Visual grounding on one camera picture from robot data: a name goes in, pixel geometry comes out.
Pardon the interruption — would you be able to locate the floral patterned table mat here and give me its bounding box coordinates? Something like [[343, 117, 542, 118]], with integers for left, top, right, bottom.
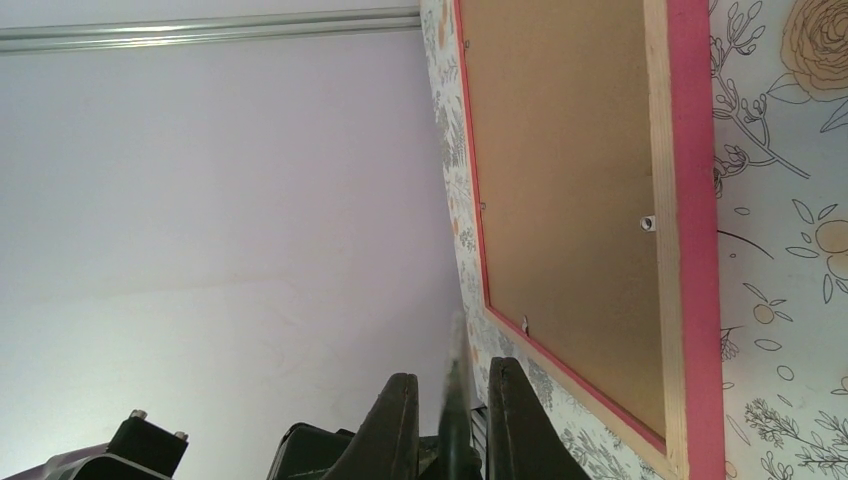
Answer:
[[420, 1, 847, 479]]

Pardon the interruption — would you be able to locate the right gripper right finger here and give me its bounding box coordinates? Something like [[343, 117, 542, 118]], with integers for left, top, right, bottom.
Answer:
[[486, 357, 589, 480]]

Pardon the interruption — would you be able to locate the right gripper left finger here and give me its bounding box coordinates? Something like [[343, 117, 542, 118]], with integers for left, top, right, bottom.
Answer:
[[324, 373, 419, 480]]

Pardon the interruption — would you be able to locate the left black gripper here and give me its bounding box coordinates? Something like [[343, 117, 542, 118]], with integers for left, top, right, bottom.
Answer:
[[39, 409, 492, 480]]

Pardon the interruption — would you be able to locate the pink picture frame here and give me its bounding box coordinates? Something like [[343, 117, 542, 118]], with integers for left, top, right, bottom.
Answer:
[[455, 1, 725, 479]]

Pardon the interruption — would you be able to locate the aluminium corner wall profile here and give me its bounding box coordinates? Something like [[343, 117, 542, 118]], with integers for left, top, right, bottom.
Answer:
[[1, 6, 422, 56]]

